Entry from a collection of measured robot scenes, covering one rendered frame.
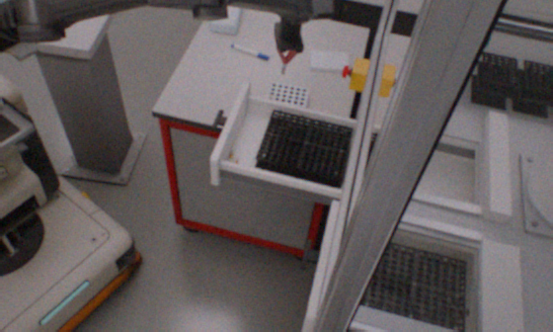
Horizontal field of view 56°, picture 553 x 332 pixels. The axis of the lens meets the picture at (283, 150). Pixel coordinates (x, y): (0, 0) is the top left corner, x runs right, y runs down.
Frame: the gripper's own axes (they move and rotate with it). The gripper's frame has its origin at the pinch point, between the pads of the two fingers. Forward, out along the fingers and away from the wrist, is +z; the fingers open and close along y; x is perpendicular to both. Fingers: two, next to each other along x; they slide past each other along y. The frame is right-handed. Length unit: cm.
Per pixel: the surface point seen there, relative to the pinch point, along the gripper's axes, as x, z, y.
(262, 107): 6.8, 9.7, -8.2
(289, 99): -3.4, 17.2, 0.8
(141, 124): 50, 101, 62
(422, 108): 8, -69, -76
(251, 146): 11.0, 12.6, -19.6
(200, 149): 23.9, 36.8, -1.9
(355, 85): -22.1, 10.2, -0.9
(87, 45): 59, 24, 34
